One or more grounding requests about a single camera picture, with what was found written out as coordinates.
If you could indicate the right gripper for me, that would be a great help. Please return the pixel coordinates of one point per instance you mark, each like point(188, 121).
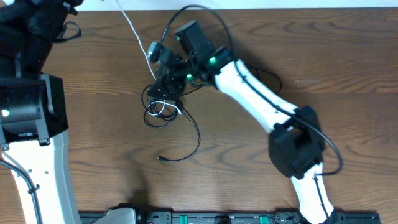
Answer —
point(168, 77)

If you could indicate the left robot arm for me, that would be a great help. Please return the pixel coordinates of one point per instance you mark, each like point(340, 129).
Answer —
point(34, 125)

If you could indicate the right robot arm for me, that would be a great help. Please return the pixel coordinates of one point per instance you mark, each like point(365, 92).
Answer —
point(295, 140)

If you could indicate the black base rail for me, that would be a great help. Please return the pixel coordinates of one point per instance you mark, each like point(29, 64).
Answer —
point(163, 216)

